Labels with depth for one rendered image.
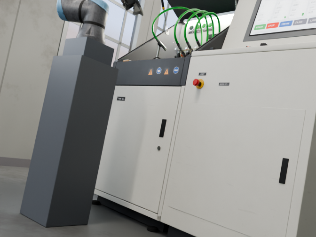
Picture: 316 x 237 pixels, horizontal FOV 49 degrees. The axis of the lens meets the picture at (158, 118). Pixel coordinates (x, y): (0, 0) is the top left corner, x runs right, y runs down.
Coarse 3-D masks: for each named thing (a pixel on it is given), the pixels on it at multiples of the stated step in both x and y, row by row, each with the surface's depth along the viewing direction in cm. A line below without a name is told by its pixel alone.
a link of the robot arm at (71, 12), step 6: (60, 0) 177; (66, 0) 177; (72, 0) 176; (78, 0) 177; (60, 6) 177; (66, 6) 176; (72, 6) 175; (78, 6) 175; (60, 12) 178; (66, 12) 177; (72, 12) 176; (78, 12) 175; (66, 18) 179; (72, 18) 178; (78, 18) 177
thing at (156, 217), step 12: (180, 96) 185; (180, 108) 183; (168, 168) 181; (96, 192) 222; (96, 204) 224; (108, 204) 222; (120, 204) 203; (132, 204) 196; (132, 216) 204; (144, 216) 197; (156, 216) 181; (156, 228) 184
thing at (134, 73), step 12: (144, 60) 212; (156, 60) 204; (168, 60) 197; (180, 60) 190; (120, 72) 227; (132, 72) 218; (144, 72) 210; (180, 72) 188; (120, 84) 225; (132, 84) 216; (144, 84) 208; (156, 84) 200; (168, 84) 193
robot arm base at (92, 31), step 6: (84, 24) 174; (90, 24) 173; (96, 24) 174; (84, 30) 172; (90, 30) 173; (96, 30) 173; (102, 30) 176; (78, 36) 173; (84, 36) 171; (90, 36) 171; (96, 36) 172; (102, 36) 175; (102, 42) 175
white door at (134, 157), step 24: (120, 96) 222; (144, 96) 206; (168, 96) 191; (120, 120) 218; (144, 120) 202; (168, 120) 188; (120, 144) 213; (144, 144) 198; (168, 144) 184; (120, 168) 209; (144, 168) 194; (120, 192) 205; (144, 192) 190
